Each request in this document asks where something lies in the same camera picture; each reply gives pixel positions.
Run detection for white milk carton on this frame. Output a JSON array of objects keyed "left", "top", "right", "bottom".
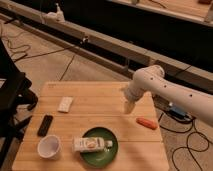
[{"left": 73, "top": 137, "right": 113, "bottom": 153}]

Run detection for blue power box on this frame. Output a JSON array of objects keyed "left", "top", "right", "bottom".
[{"left": 169, "top": 103, "right": 190, "bottom": 121}]

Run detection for orange carrot toy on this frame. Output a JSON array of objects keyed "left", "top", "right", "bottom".
[{"left": 136, "top": 117, "right": 157, "bottom": 130}]

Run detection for white paper cup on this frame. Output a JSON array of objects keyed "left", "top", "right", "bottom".
[{"left": 37, "top": 135, "right": 61, "bottom": 160}]

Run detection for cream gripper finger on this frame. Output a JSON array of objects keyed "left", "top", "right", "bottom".
[{"left": 124, "top": 101, "right": 135, "bottom": 114}]

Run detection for white object on rail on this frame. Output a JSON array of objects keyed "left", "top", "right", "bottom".
[{"left": 45, "top": 4, "right": 65, "bottom": 22}]

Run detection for white sponge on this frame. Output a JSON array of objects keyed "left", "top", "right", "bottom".
[{"left": 57, "top": 97, "right": 73, "bottom": 113}]

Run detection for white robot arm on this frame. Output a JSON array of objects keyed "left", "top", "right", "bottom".
[{"left": 123, "top": 65, "right": 213, "bottom": 127}]

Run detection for metal rail beam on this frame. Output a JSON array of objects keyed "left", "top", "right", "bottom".
[{"left": 0, "top": 0, "right": 213, "bottom": 93}]

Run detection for black chair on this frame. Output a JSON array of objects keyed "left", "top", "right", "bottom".
[{"left": 0, "top": 39, "right": 38, "bottom": 168}]

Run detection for green plate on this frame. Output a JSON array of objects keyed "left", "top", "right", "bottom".
[{"left": 80, "top": 127, "right": 118, "bottom": 168}]

